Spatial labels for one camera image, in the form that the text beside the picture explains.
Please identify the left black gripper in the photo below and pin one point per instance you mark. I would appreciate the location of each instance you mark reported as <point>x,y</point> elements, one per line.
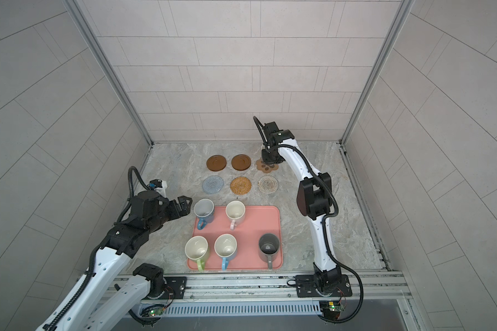
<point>186,209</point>

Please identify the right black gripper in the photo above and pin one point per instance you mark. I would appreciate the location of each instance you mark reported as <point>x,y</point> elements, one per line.
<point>266,158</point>

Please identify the blue floral mug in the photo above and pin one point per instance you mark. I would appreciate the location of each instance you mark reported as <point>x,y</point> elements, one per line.
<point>204,210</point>

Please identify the cork paw print coaster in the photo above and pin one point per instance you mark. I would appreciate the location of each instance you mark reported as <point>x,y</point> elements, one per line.
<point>265,168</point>

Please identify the grey woven round coaster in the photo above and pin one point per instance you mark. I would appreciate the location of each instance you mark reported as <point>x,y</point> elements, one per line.
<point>212,184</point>

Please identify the brown wooden coaster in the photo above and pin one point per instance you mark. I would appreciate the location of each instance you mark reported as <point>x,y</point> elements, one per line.
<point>216,163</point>
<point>241,162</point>

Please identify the white mug pink handle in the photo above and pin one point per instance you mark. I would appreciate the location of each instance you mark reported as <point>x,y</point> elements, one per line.
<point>235,211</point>

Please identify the rattan woven round coaster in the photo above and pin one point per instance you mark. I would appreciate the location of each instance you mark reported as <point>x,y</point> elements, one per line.
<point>241,186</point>

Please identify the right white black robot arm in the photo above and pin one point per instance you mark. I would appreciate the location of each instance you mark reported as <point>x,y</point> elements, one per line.
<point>316,202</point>

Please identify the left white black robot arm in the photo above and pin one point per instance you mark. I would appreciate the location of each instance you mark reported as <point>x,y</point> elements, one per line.
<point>80,309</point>

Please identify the pink rectangular tray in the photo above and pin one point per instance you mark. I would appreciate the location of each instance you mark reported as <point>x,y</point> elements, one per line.
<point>259,220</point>

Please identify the dark grey mug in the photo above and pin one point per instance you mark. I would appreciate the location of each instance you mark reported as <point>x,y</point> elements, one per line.
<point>269,247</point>

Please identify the left circuit board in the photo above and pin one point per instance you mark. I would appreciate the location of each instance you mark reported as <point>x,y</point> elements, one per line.
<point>155,311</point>

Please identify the circuit board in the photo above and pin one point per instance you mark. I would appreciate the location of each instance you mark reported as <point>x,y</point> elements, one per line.
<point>331,310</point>
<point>155,311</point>

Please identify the right circuit board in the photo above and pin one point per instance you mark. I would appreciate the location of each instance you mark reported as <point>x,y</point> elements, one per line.
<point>331,310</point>

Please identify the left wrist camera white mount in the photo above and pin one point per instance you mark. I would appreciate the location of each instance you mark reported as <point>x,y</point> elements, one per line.
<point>158,186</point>

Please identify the white mug green handle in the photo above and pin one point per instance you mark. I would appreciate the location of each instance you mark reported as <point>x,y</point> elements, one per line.
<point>198,251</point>

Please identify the white mug blue handle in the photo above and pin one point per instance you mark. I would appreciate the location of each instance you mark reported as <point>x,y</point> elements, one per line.
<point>226,248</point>

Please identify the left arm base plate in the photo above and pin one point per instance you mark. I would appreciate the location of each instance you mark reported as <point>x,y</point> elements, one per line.
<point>174,287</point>

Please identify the aluminium mounting rail frame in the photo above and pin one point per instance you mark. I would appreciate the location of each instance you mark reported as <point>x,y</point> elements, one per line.
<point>267,294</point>

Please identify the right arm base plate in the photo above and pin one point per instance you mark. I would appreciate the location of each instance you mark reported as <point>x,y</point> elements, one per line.
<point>305,285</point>

